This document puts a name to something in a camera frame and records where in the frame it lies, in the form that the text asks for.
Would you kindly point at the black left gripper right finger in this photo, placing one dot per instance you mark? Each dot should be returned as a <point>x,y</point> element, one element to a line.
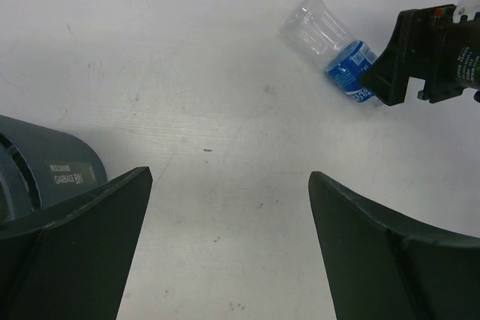
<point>382,264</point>

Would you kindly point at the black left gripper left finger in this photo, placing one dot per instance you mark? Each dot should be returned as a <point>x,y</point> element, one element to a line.
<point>72,261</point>

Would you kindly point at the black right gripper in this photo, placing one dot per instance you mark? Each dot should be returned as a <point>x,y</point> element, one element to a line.
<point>420,36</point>

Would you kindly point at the blue label water bottle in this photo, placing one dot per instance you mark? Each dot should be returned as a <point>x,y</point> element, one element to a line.
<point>326,44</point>

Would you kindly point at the dark round garbage bin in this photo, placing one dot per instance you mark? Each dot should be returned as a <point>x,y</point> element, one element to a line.
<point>42,167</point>

